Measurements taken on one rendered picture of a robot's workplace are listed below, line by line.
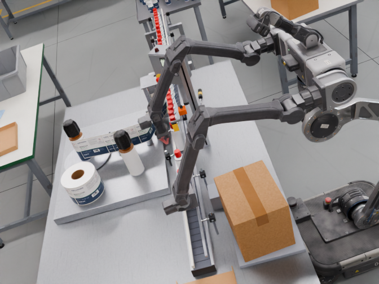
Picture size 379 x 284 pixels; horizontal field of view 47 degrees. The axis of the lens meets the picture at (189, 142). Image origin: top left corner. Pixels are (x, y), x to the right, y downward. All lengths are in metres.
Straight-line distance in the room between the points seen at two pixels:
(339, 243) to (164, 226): 1.08
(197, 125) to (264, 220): 0.50
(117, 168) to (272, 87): 2.21
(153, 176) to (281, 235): 0.87
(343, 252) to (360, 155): 1.07
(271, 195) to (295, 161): 1.72
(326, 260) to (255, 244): 0.85
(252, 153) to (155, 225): 0.68
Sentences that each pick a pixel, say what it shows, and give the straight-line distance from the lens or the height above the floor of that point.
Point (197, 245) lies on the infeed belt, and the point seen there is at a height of 0.88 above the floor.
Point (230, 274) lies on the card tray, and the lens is 2.03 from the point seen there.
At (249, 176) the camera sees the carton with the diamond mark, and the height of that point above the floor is 1.12.
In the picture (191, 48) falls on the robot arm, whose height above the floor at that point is 1.61.
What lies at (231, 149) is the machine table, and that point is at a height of 0.83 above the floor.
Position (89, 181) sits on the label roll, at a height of 1.01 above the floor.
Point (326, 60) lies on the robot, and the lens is 1.85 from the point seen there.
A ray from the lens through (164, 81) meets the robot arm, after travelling 2.10.
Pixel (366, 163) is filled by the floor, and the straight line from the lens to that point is 3.54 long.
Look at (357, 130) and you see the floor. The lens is 3.81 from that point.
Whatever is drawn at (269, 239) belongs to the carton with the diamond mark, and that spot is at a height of 0.95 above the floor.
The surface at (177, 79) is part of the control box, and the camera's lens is 2.34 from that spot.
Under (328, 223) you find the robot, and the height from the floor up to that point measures 0.26.
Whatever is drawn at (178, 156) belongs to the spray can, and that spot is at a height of 1.06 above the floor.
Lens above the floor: 2.53
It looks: 39 degrees down
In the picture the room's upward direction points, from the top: 19 degrees counter-clockwise
